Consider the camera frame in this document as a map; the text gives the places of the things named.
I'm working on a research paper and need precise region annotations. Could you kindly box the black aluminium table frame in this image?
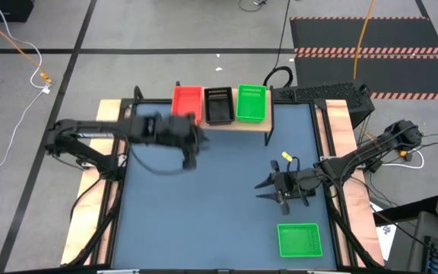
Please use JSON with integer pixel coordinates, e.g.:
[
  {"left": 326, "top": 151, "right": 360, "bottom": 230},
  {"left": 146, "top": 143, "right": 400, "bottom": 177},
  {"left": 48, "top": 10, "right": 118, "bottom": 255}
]
[{"left": 61, "top": 85, "right": 386, "bottom": 274}]

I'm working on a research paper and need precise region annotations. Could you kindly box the black perforated computer tower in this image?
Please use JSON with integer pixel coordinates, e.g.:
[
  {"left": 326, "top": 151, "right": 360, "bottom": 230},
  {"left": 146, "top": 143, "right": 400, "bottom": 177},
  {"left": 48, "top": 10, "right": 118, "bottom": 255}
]
[{"left": 271, "top": 78, "right": 376, "bottom": 129}]

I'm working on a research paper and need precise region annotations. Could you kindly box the orange cable across mat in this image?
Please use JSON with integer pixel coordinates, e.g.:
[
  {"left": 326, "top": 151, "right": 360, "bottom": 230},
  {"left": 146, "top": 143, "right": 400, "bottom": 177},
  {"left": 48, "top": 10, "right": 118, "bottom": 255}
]
[{"left": 352, "top": 0, "right": 376, "bottom": 81}]

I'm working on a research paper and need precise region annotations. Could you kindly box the thick black looped cable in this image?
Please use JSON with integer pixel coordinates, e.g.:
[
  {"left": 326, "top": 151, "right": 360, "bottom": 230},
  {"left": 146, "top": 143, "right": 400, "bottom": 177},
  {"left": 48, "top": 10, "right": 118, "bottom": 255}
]
[{"left": 262, "top": 0, "right": 294, "bottom": 91}]

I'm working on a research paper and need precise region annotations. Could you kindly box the black plastic basket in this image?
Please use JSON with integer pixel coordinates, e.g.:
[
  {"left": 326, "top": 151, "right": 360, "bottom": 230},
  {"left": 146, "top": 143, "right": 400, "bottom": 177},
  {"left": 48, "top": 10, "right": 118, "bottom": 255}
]
[{"left": 203, "top": 87, "right": 236, "bottom": 126}]

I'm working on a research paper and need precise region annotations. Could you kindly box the red plastic basket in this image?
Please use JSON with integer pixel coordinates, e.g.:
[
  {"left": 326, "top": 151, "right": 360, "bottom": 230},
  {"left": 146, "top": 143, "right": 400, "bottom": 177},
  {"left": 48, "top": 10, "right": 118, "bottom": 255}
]
[{"left": 171, "top": 85, "right": 204, "bottom": 125}]

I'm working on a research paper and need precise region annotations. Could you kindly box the orange floor cable with plug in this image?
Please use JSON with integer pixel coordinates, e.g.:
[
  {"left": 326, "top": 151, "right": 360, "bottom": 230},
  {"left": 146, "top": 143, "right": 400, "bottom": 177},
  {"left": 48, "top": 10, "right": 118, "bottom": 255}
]
[{"left": 0, "top": 6, "right": 53, "bottom": 85}]

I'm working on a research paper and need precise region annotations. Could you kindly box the black box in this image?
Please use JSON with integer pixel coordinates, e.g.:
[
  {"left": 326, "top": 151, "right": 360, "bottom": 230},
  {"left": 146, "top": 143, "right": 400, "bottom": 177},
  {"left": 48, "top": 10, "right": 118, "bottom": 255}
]
[{"left": 0, "top": 0, "right": 36, "bottom": 23}]

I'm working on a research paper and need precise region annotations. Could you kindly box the long white floor cable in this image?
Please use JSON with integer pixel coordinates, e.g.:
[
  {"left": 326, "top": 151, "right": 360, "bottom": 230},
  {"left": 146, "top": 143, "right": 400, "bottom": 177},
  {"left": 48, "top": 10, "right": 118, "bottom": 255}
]
[{"left": 0, "top": 0, "right": 52, "bottom": 183}]

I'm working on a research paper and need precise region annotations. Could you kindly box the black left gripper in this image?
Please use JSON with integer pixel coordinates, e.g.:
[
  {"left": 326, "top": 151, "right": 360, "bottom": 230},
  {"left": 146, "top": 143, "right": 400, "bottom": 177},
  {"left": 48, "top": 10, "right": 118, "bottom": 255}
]
[{"left": 154, "top": 112, "right": 211, "bottom": 153}]

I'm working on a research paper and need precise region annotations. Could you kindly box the dark grey side desk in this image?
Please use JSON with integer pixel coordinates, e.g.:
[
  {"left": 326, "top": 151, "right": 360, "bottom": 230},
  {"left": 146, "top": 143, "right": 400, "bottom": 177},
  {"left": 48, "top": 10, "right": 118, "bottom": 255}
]
[{"left": 405, "top": 211, "right": 438, "bottom": 274}]

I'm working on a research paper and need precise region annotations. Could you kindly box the wooden table side board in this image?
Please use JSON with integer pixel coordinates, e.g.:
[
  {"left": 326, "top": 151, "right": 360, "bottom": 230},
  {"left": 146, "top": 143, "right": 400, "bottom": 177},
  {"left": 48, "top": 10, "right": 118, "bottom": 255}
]
[
  {"left": 61, "top": 99, "right": 132, "bottom": 266},
  {"left": 325, "top": 99, "right": 386, "bottom": 267}
]

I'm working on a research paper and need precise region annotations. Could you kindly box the black mat with striped edges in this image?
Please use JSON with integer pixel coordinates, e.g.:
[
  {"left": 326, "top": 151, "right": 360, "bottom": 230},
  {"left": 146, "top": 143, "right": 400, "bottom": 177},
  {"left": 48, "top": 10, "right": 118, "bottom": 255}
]
[{"left": 289, "top": 15, "right": 438, "bottom": 102}]

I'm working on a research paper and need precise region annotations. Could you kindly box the black cable with plug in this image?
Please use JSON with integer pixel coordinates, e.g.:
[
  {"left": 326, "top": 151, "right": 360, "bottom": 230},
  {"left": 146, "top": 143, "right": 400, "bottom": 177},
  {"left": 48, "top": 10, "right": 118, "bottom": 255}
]
[{"left": 238, "top": 0, "right": 269, "bottom": 12}]

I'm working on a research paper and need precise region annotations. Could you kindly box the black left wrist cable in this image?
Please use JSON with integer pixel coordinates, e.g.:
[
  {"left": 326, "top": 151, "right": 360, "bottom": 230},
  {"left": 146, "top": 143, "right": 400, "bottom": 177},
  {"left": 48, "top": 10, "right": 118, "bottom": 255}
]
[{"left": 127, "top": 140, "right": 189, "bottom": 176}]

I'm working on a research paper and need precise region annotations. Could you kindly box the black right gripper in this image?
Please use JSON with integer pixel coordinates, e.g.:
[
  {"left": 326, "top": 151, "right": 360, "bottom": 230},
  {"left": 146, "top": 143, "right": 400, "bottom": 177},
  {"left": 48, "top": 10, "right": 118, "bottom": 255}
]
[{"left": 254, "top": 159, "right": 319, "bottom": 216}]

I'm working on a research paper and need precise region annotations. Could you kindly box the white paper sheet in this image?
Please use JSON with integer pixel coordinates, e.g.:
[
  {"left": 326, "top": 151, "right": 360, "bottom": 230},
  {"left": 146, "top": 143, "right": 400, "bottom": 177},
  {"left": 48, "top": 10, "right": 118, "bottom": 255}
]
[{"left": 370, "top": 201, "right": 398, "bottom": 262}]

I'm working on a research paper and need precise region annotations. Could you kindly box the wooden shelf with black legs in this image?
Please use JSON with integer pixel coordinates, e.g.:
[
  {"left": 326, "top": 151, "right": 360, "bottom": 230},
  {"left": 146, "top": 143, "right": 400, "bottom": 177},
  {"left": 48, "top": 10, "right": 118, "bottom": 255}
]
[{"left": 170, "top": 81, "right": 275, "bottom": 148}]

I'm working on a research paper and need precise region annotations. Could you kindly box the green plastic basket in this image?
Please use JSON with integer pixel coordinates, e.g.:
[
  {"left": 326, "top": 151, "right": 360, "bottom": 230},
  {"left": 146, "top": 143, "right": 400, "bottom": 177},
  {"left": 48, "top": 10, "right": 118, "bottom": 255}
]
[
  {"left": 277, "top": 222, "right": 323, "bottom": 258},
  {"left": 236, "top": 84, "right": 268, "bottom": 124}
]

